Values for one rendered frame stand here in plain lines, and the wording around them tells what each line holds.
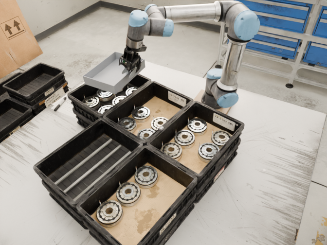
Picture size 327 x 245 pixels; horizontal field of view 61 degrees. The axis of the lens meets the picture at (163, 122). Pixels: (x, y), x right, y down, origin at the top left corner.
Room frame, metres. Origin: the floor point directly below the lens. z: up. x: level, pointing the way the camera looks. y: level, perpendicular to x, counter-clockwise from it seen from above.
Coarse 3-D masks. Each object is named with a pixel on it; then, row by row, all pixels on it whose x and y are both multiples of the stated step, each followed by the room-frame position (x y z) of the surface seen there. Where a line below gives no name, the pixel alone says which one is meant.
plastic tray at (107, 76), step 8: (112, 56) 1.39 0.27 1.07; (104, 64) 1.32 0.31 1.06; (112, 64) 1.35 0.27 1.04; (144, 64) 1.30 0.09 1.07; (88, 72) 1.22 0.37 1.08; (96, 72) 1.26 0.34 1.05; (104, 72) 1.27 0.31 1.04; (112, 72) 1.27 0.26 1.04; (120, 72) 1.26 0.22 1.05; (128, 72) 1.19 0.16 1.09; (88, 80) 1.17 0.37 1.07; (96, 80) 1.14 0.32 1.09; (104, 80) 1.20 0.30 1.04; (112, 80) 1.20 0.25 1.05; (120, 80) 1.12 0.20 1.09; (128, 80) 1.18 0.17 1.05; (104, 88) 1.12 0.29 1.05; (112, 88) 1.09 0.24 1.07; (120, 88) 1.11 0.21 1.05
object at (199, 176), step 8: (192, 104) 1.11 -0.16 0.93; (200, 104) 1.11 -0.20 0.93; (184, 112) 1.05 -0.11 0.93; (216, 112) 1.04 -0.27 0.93; (176, 120) 1.00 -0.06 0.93; (232, 120) 0.98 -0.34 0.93; (240, 128) 0.92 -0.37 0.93; (232, 136) 0.87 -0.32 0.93; (224, 144) 0.82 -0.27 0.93; (160, 152) 0.79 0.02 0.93; (176, 160) 0.74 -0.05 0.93; (216, 160) 0.75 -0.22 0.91; (184, 168) 0.70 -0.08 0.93; (208, 168) 0.70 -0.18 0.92; (200, 176) 0.66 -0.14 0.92
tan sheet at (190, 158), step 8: (184, 128) 1.03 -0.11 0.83; (208, 128) 1.03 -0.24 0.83; (216, 128) 1.02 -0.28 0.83; (200, 136) 0.97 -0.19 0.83; (208, 136) 0.97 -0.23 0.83; (200, 144) 0.92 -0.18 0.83; (184, 152) 0.87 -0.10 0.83; (192, 152) 0.87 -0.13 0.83; (184, 160) 0.82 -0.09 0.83; (192, 160) 0.82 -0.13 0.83; (200, 160) 0.82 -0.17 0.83; (192, 168) 0.77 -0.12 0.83; (200, 168) 0.77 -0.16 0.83
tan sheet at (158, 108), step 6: (150, 102) 1.26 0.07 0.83; (156, 102) 1.26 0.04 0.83; (162, 102) 1.26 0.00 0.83; (150, 108) 1.21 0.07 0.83; (156, 108) 1.20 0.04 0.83; (162, 108) 1.20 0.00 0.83; (168, 108) 1.20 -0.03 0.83; (174, 108) 1.20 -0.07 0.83; (150, 114) 1.16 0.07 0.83; (156, 114) 1.15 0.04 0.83; (162, 114) 1.15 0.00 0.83; (168, 114) 1.15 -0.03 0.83; (174, 114) 1.15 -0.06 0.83; (150, 120) 1.11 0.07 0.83; (138, 126) 1.06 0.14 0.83; (144, 126) 1.06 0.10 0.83; (150, 126) 1.06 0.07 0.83
